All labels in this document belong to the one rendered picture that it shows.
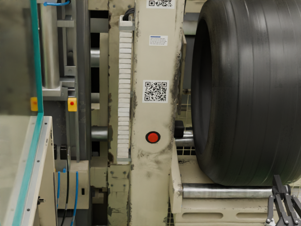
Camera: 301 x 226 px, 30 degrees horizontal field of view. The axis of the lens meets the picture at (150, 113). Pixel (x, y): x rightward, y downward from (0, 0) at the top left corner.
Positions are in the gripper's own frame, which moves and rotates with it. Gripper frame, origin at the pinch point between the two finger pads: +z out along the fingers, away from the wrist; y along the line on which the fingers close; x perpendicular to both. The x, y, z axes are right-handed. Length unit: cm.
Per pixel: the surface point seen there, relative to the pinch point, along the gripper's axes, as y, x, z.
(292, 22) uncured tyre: -1.5, -39.0, 22.2
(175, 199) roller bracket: 26.9, 14.0, 8.7
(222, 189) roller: 11.9, 14.5, 12.9
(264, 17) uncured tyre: 5.8, -39.6, 23.8
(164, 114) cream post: 30.5, -7.2, 22.9
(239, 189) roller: 6.4, 14.5, 13.1
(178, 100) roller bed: 21, 16, 60
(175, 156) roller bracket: 25.6, 12.7, 26.2
